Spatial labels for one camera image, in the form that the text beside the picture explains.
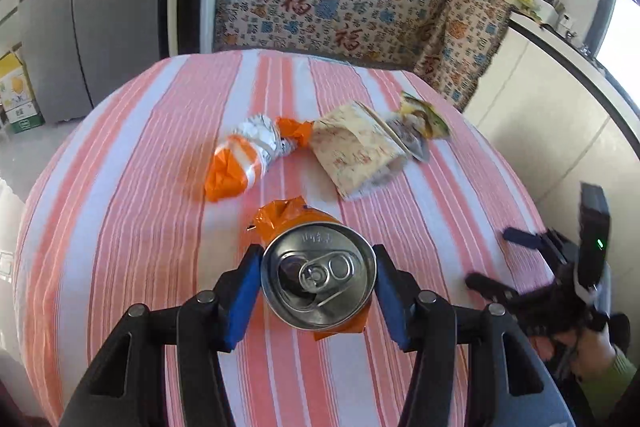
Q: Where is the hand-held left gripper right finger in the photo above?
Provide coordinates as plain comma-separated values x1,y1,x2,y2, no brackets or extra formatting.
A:
372,244,576,427

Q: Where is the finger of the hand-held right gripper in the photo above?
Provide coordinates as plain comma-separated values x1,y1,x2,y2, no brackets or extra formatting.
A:
465,272,521,308
502,227,551,254

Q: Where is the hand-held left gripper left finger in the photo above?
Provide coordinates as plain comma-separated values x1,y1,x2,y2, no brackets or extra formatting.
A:
59,244,263,427

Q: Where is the orange drink can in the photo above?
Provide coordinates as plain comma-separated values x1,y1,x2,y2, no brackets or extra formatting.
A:
252,196,378,342

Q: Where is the person's right forearm green sleeve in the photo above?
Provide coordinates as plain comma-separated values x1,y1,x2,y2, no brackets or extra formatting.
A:
577,349,640,423

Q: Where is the person's right hand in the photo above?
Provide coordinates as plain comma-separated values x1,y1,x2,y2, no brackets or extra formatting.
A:
570,332,618,382

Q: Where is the white kitchen cabinet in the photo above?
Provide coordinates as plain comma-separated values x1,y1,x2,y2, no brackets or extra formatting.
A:
462,14,640,228

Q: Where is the pink striped tablecloth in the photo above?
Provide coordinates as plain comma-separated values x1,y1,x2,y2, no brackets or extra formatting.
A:
14,49,556,427

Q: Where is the orange and white plastic bag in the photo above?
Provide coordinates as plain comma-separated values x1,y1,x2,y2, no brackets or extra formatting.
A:
205,114,313,204

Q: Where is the grey foil wrapper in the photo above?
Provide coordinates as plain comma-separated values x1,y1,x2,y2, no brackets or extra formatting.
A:
387,117,432,164

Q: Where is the green snack packet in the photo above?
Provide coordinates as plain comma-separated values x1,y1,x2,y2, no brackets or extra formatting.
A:
400,92,451,140

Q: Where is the beige paper bag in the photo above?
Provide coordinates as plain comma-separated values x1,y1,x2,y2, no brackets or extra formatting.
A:
311,103,408,200

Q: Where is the bright window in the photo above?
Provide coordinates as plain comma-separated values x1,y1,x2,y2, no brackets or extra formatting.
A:
597,0,640,78

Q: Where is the yellow and green cardboard box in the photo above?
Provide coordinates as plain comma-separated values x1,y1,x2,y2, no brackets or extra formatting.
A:
0,52,46,134

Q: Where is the grey refrigerator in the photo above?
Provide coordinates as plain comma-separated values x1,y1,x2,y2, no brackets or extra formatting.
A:
17,0,168,122

